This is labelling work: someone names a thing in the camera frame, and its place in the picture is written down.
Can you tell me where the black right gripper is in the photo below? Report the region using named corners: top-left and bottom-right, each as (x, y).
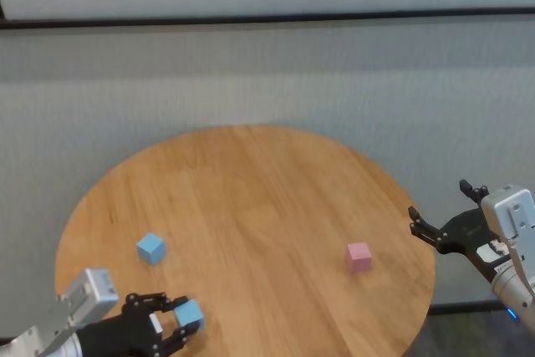
top-left (407, 179), bottom-right (512, 286)

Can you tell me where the blue building block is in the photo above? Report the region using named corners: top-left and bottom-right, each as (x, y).
top-left (173, 298), bottom-right (206, 333)
top-left (135, 232), bottom-right (166, 267)

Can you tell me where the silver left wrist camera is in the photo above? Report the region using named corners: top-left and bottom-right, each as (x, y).
top-left (41, 267), bottom-right (120, 354)

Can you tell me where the pink building block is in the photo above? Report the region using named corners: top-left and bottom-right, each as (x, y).
top-left (345, 242), bottom-right (373, 273)

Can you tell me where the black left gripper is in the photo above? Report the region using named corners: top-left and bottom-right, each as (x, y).
top-left (76, 291), bottom-right (200, 357)

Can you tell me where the black wall rail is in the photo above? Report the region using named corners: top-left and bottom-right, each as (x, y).
top-left (0, 5), bottom-right (535, 31)

